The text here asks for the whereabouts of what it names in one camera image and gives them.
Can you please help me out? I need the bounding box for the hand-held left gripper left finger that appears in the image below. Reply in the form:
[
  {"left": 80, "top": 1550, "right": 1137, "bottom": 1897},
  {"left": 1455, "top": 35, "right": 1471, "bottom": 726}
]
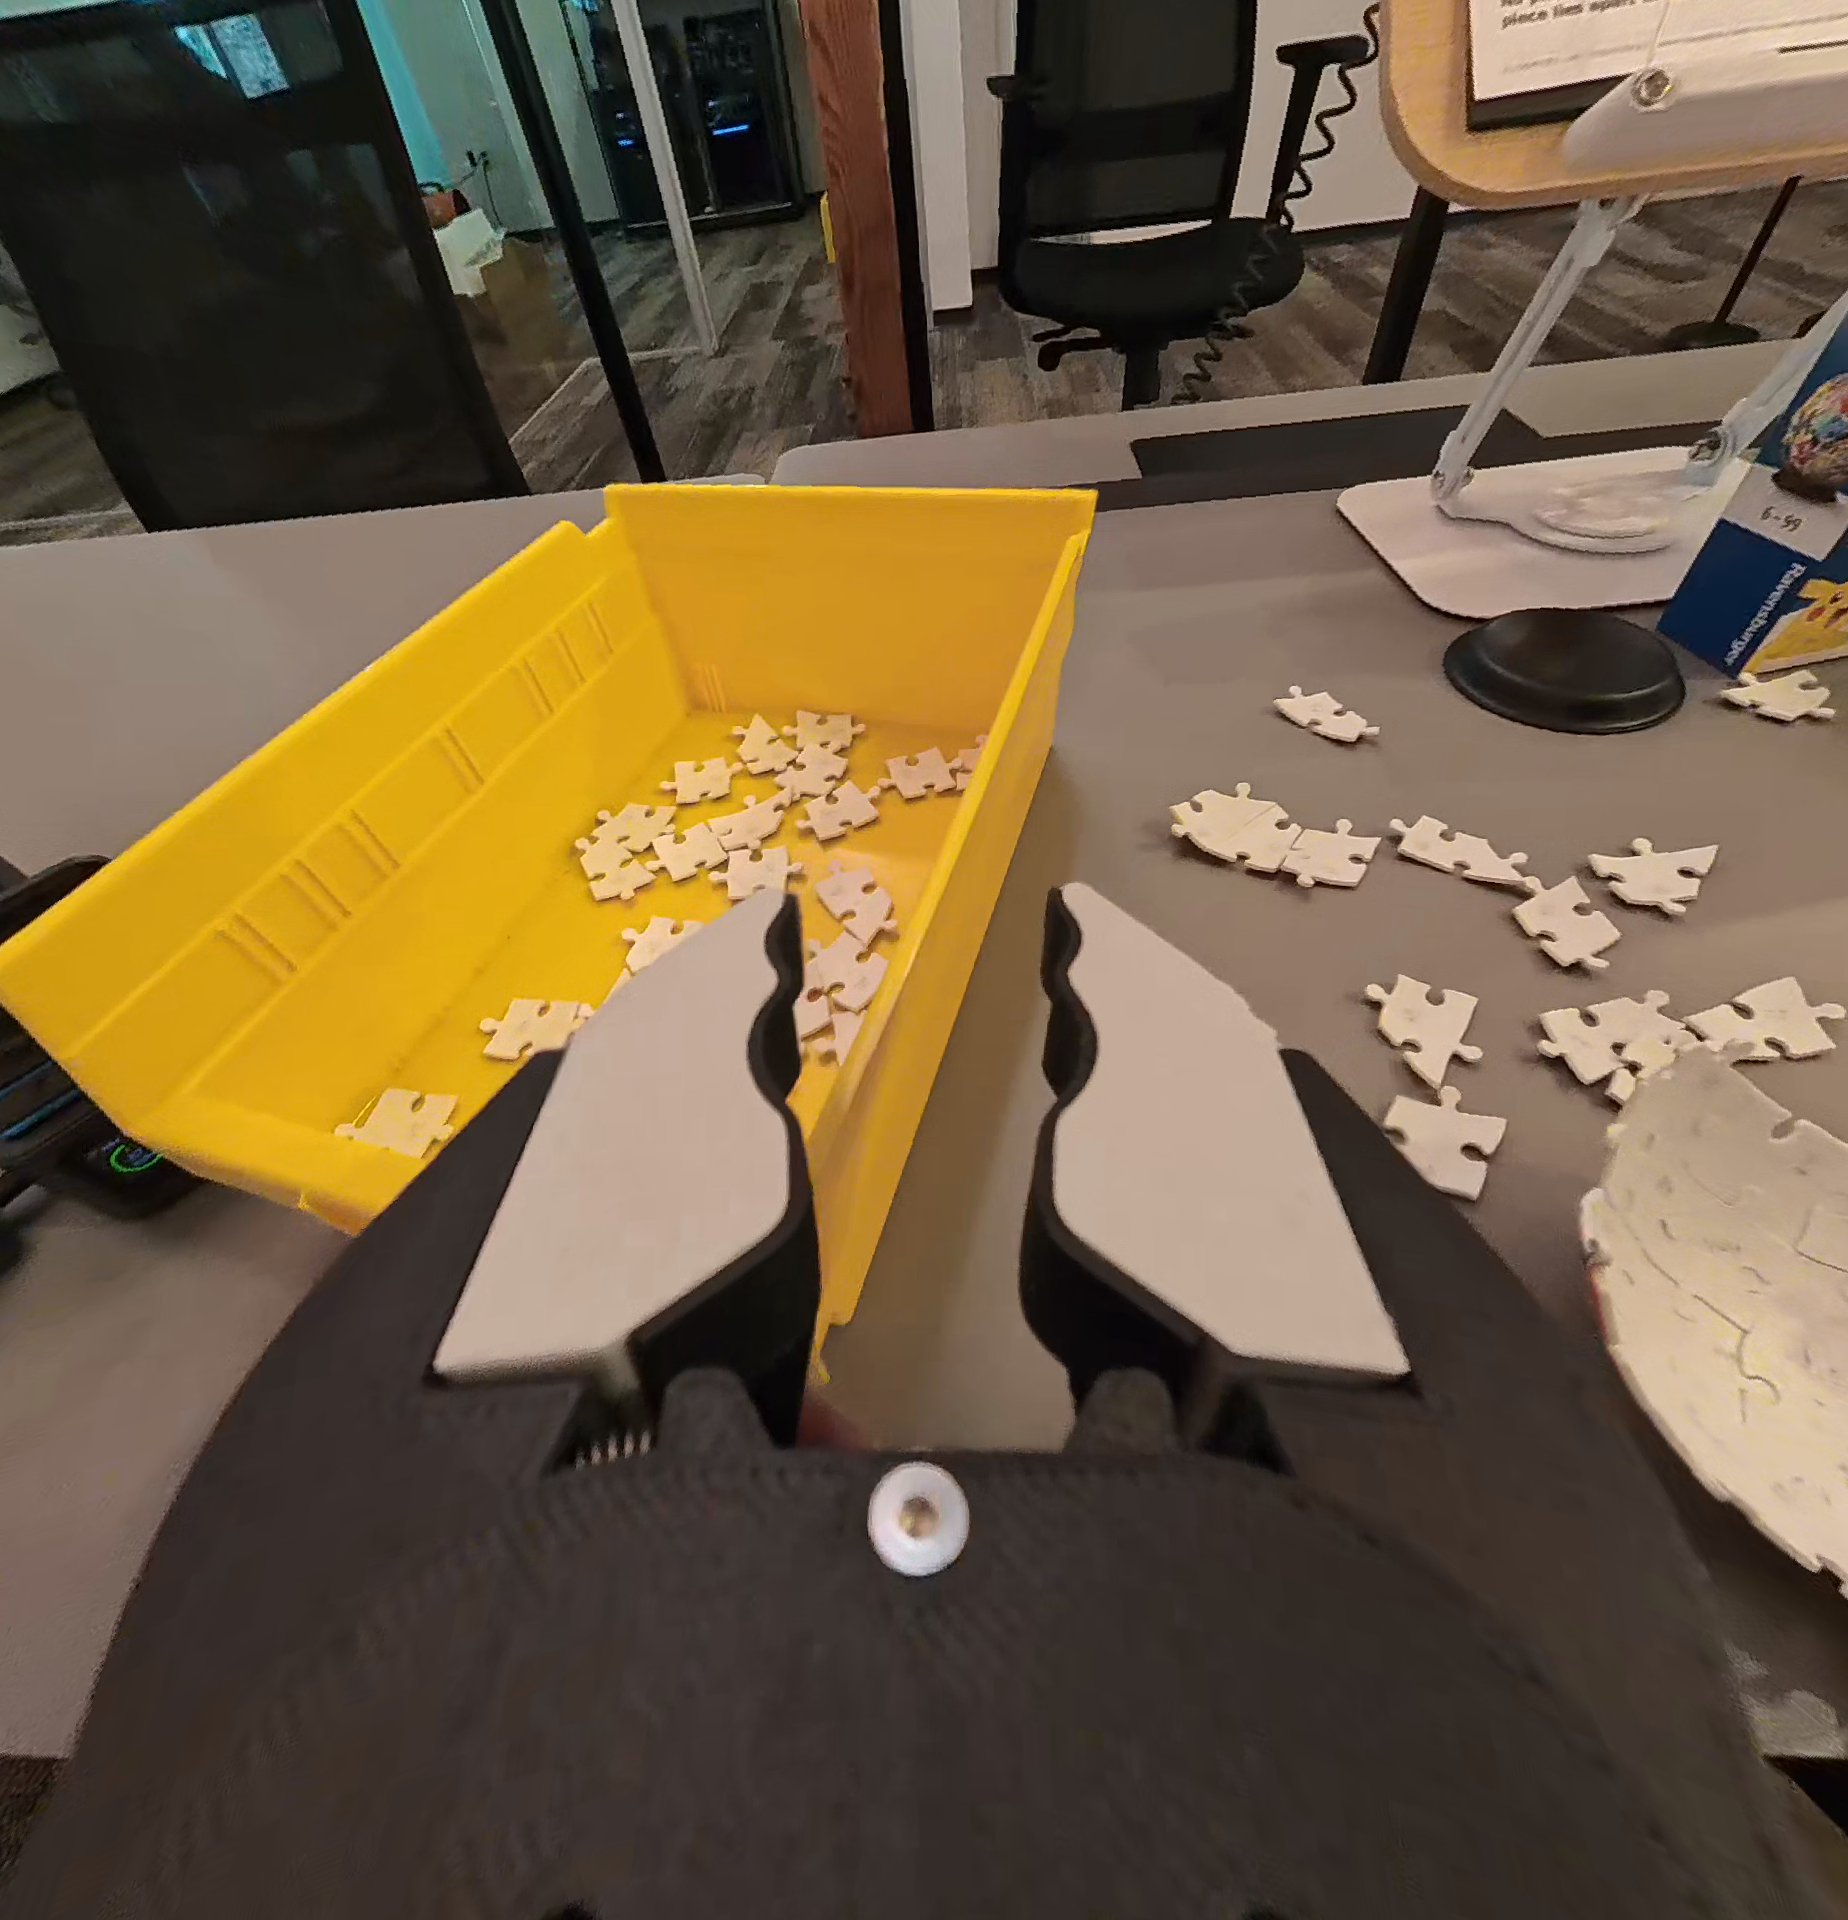
[{"left": 432, "top": 890, "right": 821, "bottom": 1449}]

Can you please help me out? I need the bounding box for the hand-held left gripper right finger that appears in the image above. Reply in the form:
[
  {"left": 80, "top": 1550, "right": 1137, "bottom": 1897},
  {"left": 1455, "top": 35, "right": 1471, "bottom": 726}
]
[{"left": 1021, "top": 882, "right": 1412, "bottom": 1449}]

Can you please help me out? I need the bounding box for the heap of white puzzle pieces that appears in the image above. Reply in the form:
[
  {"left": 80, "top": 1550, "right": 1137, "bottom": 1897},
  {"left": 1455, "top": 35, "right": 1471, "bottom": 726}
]
[{"left": 337, "top": 707, "right": 992, "bottom": 1159}]

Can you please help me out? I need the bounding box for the yellow plastic bin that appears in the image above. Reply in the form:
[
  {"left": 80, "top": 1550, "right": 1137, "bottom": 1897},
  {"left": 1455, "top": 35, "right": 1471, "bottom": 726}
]
[{"left": 0, "top": 483, "right": 1098, "bottom": 1382}]

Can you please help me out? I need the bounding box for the partly built white puzzle ball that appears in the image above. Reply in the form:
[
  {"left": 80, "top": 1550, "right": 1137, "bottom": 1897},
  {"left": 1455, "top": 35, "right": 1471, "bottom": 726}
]
[{"left": 1579, "top": 1041, "right": 1848, "bottom": 1623}]

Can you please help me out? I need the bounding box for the white jointed lamp arm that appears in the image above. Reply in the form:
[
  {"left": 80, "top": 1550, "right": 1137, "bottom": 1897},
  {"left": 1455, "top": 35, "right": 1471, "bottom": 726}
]
[{"left": 1429, "top": 67, "right": 1848, "bottom": 519}]

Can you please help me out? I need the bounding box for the joined white puzzle strip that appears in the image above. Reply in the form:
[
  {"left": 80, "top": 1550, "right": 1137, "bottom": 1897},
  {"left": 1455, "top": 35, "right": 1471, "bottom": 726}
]
[{"left": 1168, "top": 783, "right": 1383, "bottom": 890}]

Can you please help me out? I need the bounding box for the colourful cardboard puzzle box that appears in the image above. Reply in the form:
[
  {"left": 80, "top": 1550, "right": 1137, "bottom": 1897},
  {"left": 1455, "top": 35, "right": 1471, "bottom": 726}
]
[{"left": 1660, "top": 247, "right": 1848, "bottom": 677}]

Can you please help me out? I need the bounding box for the black labelled device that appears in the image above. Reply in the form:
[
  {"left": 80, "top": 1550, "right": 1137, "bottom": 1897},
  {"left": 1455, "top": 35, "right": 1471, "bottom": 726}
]
[{"left": 0, "top": 856, "right": 206, "bottom": 1307}]

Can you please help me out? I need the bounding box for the black round stand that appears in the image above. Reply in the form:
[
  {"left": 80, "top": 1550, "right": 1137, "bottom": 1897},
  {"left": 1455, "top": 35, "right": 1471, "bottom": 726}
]
[{"left": 1445, "top": 607, "right": 1686, "bottom": 738}]

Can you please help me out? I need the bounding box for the black coiled cable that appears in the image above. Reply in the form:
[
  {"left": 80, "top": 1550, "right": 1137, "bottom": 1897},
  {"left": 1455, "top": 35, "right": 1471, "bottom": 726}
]
[{"left": 1164, "top": 0, "right": 1383, "bottom": 394}]

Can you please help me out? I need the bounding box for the wooden post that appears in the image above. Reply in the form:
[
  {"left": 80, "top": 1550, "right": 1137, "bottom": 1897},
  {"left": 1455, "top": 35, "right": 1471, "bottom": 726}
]
[{"left": 795, "top": 0, "right": 932, "bottom": 438}]

